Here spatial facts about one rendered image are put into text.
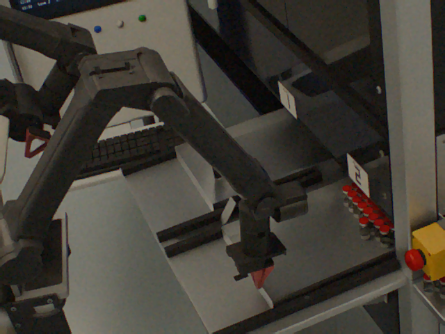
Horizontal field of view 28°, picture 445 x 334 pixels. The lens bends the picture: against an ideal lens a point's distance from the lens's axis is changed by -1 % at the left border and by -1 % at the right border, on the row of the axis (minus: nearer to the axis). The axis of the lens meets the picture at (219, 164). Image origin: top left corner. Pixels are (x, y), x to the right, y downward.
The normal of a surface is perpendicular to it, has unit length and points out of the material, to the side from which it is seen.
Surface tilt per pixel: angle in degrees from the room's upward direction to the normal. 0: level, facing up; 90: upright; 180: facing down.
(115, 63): 21
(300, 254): 0
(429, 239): 0
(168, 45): 90
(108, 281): 0
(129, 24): 90
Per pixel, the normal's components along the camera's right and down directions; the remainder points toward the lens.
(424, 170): 0.36, 0.50
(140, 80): 0.16, -0.69
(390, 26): -0.92, 0.34
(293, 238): -0.16, -0.80
